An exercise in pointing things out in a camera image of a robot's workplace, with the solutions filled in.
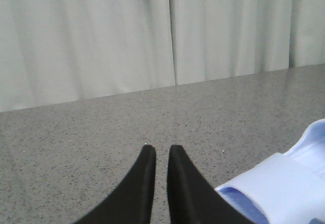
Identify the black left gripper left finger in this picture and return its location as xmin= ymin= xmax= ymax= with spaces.
xmin=76 ymin=145 xmax=156 ymax=223

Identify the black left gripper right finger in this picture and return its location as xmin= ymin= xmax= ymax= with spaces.
xmin=167 ymin=145 xmax=252 ymax=223

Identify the light blue slipper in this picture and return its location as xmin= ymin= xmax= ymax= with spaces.
xmin=284 ymin=119 xmax=324 ymax=180
xmin=216 ymin=153 xmax=324 ymax=223

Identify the pale green curtain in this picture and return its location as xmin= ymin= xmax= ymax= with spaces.
xmin=1 ymin=0 xmax=324 ymax=111

